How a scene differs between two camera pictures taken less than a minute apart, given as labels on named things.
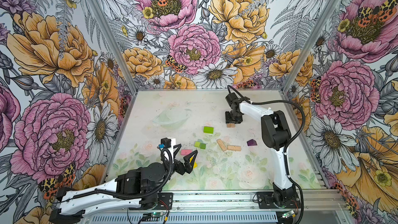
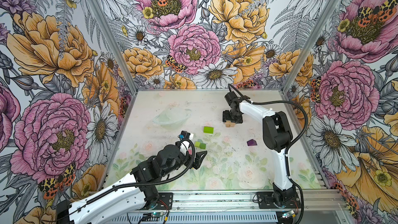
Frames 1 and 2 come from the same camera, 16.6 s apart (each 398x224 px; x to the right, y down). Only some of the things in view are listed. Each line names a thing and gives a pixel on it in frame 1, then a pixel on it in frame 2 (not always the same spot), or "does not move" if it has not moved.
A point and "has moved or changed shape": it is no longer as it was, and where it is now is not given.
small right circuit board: (288, 213) does not move
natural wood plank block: (234, 148) has moved or changed shape
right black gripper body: (233, 117) does not move
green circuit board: (157, 214) does not move
